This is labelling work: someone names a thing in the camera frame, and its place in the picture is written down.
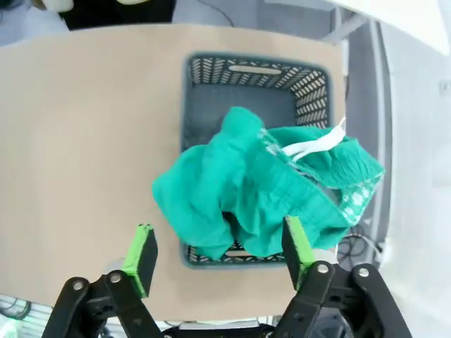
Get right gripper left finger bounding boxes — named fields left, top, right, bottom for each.
left=42, top=223, right=159, bottom=338

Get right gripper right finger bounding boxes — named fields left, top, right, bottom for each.
left=278, top=215, right=413, bottom=338

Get green drawstring shorts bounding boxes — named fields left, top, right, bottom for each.
left=152, top=106, right=386, bottom=261

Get grey perforated plastic basket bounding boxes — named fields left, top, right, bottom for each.
left=178, top=51, right=335, bottom=270

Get white table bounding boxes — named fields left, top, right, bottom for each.
left=323, top=0, right=451, bottom=57

